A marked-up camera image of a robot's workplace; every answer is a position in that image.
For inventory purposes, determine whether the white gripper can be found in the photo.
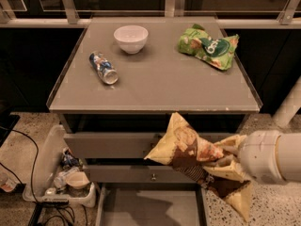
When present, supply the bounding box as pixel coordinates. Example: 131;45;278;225
203;130;285;185

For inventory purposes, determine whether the brown chip bag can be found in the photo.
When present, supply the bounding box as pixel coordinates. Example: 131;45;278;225
146;112;252;221

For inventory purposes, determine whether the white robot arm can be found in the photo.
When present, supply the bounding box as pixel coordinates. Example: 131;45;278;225
203;130;301;185

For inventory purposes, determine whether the grey drawer cabinet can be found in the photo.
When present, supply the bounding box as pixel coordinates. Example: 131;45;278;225
46;15;263;226

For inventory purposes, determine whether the green chip bag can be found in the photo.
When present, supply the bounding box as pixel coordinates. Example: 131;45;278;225
178;24;239;71

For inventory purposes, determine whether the bottom grey drawer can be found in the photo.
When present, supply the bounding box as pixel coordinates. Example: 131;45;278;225
95;183;211;226

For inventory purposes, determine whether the grey drawer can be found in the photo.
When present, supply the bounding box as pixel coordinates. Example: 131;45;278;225
84;165;200;184
64;132;163;159
95;183;211;226

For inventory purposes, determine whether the middle grey drawer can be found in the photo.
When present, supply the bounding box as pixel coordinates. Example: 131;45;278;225
84;165;200;184

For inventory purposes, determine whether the top grey drawer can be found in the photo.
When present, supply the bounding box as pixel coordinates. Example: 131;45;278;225
64;132;163;159

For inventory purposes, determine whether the white bowl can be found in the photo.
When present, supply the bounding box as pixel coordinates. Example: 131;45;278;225
114;25;149;54

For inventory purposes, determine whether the blue soda can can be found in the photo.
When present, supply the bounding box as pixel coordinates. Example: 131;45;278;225
89;51;119;85

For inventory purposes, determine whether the paper cup in bin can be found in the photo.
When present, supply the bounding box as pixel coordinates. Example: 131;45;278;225
66;171;90;189

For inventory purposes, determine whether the blue wrapper in bin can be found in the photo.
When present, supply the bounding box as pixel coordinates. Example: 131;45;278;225
60;148;80;170

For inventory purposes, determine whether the plastic bottle in bin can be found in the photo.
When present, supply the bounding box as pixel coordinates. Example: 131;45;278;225
54;167;79;188

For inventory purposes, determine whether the clear plastic bin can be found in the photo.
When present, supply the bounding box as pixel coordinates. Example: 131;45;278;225
23;125;96;208

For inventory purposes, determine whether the small bottle on floor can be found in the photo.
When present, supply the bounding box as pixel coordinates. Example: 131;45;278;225
0;172;17;193

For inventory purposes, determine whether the metal railing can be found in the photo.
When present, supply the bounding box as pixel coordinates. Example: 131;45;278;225
0;0;301;29

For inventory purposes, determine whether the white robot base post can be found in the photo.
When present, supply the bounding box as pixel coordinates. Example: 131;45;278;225
273;76;301;127

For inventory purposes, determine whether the black cable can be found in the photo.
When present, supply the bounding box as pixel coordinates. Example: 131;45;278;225
0;125;88;226

